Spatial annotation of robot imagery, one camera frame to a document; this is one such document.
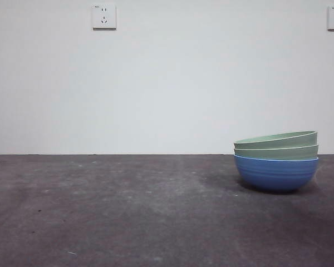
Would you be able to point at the pale green bowl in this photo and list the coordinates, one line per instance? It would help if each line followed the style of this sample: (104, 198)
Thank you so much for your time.
(277, 153)
(277, 140)

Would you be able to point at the blue ribbed bowl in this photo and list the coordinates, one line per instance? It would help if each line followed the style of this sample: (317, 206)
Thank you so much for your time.
(277, 175)

